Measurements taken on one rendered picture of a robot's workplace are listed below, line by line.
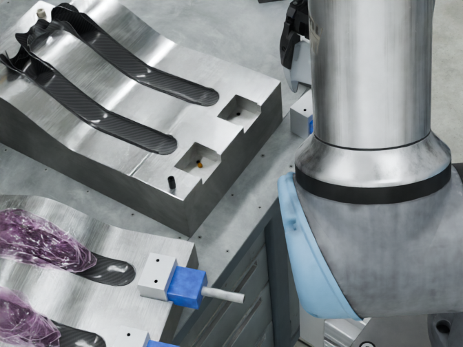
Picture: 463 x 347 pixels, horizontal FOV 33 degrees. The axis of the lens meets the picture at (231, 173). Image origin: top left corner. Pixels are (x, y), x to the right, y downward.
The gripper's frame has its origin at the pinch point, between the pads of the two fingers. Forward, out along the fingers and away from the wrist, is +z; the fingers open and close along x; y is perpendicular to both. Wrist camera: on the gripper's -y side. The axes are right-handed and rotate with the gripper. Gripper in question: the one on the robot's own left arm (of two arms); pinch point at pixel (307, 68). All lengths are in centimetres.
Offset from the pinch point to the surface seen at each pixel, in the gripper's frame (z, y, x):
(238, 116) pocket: 6.5, -6.0, -9.0
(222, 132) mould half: 3.7, -3.8, -14.6
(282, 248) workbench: 40.9, -0.8, -6.6
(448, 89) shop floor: 94, -22, 94
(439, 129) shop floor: 94, -15, 79
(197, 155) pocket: 6.4, -5.5, -18.6
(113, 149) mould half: 4.2, -14.5, -26.5
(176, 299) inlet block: 6.4, 8.8, -37.3
